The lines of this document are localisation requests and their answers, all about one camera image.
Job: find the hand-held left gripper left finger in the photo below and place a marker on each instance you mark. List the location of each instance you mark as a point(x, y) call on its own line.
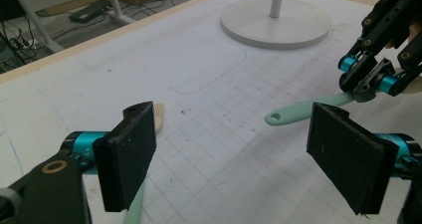
point(126, 154)

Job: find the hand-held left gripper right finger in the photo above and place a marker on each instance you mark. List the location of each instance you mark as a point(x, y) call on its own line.
point(348, 157)

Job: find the white round lamp base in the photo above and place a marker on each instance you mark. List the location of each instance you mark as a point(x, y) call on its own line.
point(252, 21)

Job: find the black flat device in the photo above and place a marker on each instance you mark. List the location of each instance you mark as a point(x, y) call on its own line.
point(88, 13)

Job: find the white desk leg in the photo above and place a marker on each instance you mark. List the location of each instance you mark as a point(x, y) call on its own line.
point(116, 5)
point(36, 21)

